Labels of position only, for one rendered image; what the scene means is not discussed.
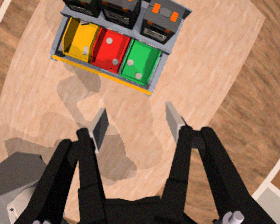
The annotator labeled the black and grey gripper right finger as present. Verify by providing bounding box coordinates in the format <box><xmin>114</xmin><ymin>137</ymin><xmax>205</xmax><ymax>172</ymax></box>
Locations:
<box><xmin>152</xmin><ymin>101</ymin><xmax>275</xmax><ymax>224</ymax></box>

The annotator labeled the yellow open bin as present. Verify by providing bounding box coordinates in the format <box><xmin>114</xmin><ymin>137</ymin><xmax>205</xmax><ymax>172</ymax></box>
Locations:
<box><xmin>63</xmin><ymin>17</ymin><xmax>101</xmax><ymax>64</ymax></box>

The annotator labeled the red bin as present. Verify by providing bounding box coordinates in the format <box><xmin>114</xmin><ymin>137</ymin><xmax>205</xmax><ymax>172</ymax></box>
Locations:
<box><xmin>91</xmin><ymin>27</ymin><xmax>132</xmax><ymax>74</ymax></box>

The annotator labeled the green open bin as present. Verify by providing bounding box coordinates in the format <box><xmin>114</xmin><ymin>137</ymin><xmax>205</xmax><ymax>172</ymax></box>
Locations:
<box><xmin>119</xmin><ymin>39</ymin><xmax>161</xmax><ymax>86</ymax></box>

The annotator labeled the grey metal shelf rack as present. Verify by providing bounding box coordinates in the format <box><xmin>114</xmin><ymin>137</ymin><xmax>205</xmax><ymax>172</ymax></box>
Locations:
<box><xmin>49</xmin><ymin>0</ymin><xmax>192</xmax><ymax>98</ymax></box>

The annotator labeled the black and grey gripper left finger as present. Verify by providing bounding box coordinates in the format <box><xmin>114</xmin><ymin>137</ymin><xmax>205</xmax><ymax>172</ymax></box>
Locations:
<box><xmin>14</xmin><ymin>107</ymin><xmax>109</xmax><ymax>224</ymax></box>

